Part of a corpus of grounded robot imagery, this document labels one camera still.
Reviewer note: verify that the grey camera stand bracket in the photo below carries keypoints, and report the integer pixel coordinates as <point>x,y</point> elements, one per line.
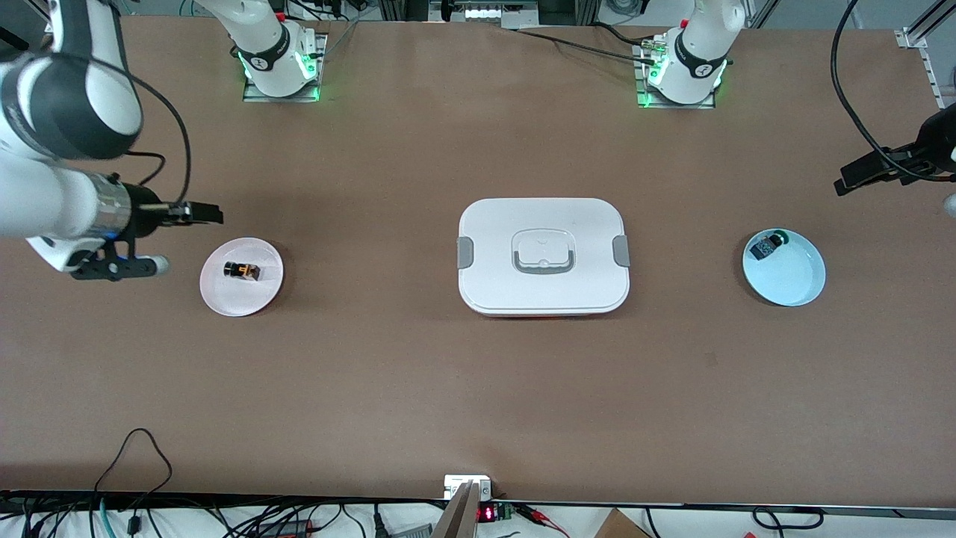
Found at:
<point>463,515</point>

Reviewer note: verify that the silver aluminium frame profile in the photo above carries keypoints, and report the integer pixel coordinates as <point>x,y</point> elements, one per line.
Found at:
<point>913,37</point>

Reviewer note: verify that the small green circuit board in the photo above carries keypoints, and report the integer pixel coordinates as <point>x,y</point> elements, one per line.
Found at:
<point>504,512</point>

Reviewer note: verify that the white lunch box grey clips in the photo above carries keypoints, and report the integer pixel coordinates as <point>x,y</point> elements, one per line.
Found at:
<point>545,217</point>

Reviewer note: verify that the pink round plate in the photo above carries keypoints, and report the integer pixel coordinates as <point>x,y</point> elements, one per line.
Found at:
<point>246,299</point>

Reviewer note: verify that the red digit display module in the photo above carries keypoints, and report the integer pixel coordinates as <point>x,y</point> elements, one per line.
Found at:
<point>486,514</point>

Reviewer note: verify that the brown cardboard piece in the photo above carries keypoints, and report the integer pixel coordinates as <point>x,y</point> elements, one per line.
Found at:
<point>616,527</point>

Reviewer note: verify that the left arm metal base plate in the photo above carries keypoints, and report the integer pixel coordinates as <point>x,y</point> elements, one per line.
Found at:
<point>672,106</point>

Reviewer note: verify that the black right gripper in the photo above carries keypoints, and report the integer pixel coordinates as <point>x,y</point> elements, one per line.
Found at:
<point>143,210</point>

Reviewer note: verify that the light blue round plate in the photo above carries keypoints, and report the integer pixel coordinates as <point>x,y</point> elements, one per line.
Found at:
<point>792,276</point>

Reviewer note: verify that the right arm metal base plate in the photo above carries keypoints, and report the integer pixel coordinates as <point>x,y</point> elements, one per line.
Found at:
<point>258,98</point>

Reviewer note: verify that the bright white lit device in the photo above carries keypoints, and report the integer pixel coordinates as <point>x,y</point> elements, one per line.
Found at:
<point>485,13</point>

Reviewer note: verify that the orange and black switch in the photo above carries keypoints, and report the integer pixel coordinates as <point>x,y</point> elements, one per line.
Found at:
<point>240,270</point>

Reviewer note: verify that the black power adapter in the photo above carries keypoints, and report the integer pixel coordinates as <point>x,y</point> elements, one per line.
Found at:
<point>287,529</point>

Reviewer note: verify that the green and black switch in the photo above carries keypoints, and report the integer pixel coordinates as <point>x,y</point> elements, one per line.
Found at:
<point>763,248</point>

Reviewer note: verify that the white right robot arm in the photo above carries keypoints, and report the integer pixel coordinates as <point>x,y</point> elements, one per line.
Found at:
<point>45,202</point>

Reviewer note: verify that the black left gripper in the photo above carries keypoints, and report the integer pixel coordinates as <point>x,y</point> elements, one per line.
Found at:
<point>936,139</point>

